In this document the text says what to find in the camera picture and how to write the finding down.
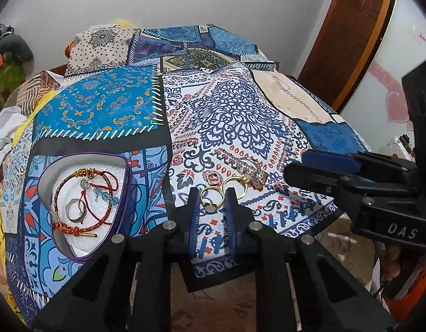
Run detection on yellow cloth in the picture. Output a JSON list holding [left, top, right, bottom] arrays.
[[0, 90, 59, 260]]

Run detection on thin gold ring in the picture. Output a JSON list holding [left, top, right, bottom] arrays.
[[222, 176, 248, 200]]

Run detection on plain gold signet ring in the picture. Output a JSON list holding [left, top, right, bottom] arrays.
[[200, 186, 225, 214]]

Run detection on white plastic case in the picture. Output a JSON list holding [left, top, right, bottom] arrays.
[[382, 135, 415, 162]]

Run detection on purple heart-shaped jewelry box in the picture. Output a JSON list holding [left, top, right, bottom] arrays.
[[37, 151, 133, 263]]

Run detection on person's right hand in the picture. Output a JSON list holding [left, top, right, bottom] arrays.
[[381, 242, 408, 282]]

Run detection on silver band ring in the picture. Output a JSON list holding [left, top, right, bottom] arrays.
[[63, 198, 87, 224]]

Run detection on pile of clothes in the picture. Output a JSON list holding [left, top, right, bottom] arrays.
[[0, 24, 34, 63]]

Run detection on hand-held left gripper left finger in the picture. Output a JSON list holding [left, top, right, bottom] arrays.
[[31, 187, 201, 332]]

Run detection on white wardrobe sliding door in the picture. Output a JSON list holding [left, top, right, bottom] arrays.
[[337, 0, 426, 167]]

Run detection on patchwork printed blanket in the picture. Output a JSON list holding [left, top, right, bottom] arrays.
[[0, 24, 373, 326]]

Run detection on orange striped cloth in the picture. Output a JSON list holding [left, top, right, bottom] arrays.
[[16, 71, 67, 115]]

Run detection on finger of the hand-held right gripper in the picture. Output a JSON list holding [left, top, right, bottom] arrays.
[[300, 149, 420, 181], [283, 162, 383, 222]]

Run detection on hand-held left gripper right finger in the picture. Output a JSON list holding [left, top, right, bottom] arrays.
[[223, 187, 395, 332]]

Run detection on brown wooden door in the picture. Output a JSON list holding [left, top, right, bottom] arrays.
[[298, 0, 398, 112]]

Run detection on white cloth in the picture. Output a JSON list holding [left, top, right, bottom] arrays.
[[0, 107, 27, 188]]

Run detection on red cord bracelet gold clasp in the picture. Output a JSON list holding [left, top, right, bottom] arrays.
[[53, 214, 98, 239]]

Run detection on ornate gold ring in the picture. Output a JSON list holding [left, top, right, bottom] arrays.
[[236, 157, 261, 178]]

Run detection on crystal cluster gold ring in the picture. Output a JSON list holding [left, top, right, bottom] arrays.
[[246, 169, 269, 190]]

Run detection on green patterned cloth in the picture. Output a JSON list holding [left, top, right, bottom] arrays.
[[0, 60, 27, 119]]

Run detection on red braided bracelet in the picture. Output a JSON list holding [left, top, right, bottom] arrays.
[[53, 168, 119, 230]]

